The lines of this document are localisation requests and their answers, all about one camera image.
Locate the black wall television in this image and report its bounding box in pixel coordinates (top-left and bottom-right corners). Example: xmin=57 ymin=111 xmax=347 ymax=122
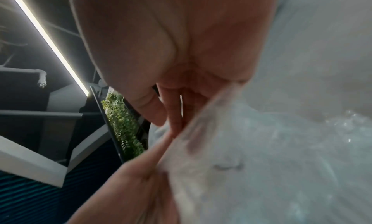
xmin=88 ymin=85 xmax=152 ymax=164

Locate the green leafy plant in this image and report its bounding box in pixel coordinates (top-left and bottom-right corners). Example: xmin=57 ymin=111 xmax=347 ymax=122
xmin=100 ymin=91 xmax=146 ymax=160

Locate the pack of straws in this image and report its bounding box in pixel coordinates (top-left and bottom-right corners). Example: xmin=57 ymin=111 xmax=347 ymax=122
xmin=153 ymin=83 xmax=372 ymax=224

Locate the white angled ceiling panel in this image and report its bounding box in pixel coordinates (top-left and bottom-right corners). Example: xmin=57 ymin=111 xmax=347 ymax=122
xmin=0 ymin=124 xmax=113 ymax=188

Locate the person's left hand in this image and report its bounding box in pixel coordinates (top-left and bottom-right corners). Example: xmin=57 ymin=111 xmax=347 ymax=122
xmin=66 ymin=126 xmax=181 ymax=224

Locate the white ceiling light strip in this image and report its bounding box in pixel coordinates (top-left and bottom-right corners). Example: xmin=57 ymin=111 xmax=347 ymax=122
xmin=5 ymin=0 xmax=90 ymax=97

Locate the person's right hand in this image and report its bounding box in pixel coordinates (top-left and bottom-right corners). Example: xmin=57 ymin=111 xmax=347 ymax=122
xmin=68 ymin=0 xmax=281 ymax=136

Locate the grey ceiling beam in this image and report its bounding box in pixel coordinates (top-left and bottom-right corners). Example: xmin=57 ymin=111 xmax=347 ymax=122
xmin=0 ymin=110 xmax=85 ymax=121

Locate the white ceiling pipe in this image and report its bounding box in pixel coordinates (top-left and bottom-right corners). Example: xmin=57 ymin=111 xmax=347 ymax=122
xmin=0 ymin=66 xmax=48 ymax=90

